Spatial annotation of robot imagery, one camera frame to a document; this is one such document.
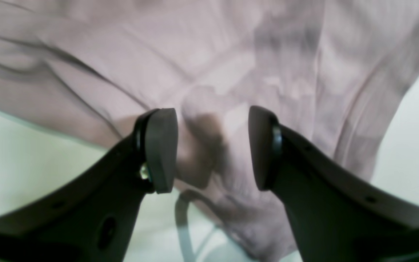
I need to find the pink T-shirt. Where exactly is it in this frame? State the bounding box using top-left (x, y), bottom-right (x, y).
top-left (0, 0), bottom-right (419, 262)

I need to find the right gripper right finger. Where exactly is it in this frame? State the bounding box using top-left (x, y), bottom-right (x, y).
top-left (248, 106), bottom-right (419, 262)

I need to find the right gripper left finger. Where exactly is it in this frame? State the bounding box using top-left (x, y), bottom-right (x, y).
top-left (0, 109), bottom-right (178, 262)

